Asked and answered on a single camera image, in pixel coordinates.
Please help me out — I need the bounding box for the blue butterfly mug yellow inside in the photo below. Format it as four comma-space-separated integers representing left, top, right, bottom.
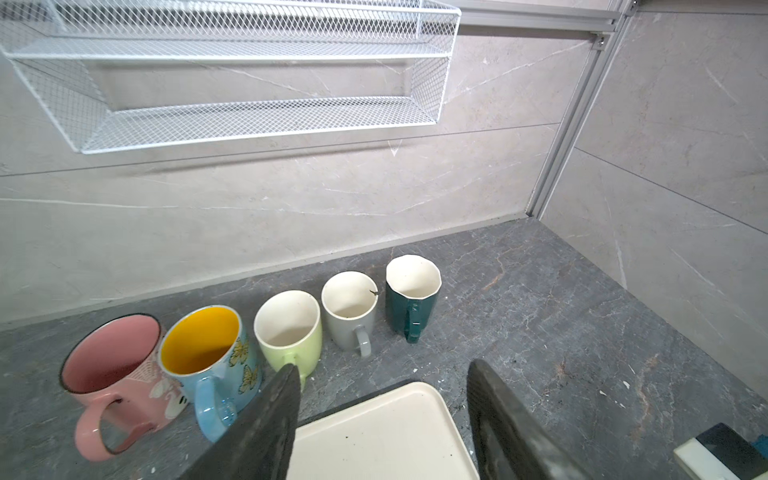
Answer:
158, 305, 262, 442

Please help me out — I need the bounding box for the grey mug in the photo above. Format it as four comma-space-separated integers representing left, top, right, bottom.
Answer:
321, 271, 379, 358

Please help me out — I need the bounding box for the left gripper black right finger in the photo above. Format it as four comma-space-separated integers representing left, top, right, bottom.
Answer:
466, 359, 590, 479

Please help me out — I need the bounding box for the beige plastic tray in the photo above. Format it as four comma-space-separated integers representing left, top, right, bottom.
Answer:
287, 382, 479, 479

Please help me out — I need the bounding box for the dark green mug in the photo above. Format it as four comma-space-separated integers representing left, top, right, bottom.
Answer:
385, 254, 442, 344

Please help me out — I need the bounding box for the light green mug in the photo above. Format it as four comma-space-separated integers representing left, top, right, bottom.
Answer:
253, 290, 323, 390

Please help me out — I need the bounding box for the white wire mesh basket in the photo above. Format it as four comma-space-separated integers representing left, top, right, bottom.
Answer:
1, 1, 461, 154

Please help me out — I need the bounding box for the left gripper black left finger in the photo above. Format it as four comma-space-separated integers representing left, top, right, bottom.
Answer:
181, 363, 301, 479

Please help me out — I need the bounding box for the aluminium frame rail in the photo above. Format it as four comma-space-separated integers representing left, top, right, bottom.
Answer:
454, 1, 638, 219

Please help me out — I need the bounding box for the pink mug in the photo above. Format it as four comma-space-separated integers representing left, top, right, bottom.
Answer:
59, 313, 188, 462

